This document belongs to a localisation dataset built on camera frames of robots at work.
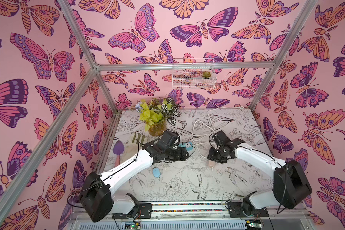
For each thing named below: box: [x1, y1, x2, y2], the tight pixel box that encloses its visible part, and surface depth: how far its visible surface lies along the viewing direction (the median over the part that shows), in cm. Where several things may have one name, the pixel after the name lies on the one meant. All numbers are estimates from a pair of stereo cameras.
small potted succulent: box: [201, 70, 212, 78], surface depth 94 cm
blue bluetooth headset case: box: [152, 167, 161, 178], surface depth 87 cm
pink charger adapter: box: [207, 159, 216, 167], surface depth 85 cm
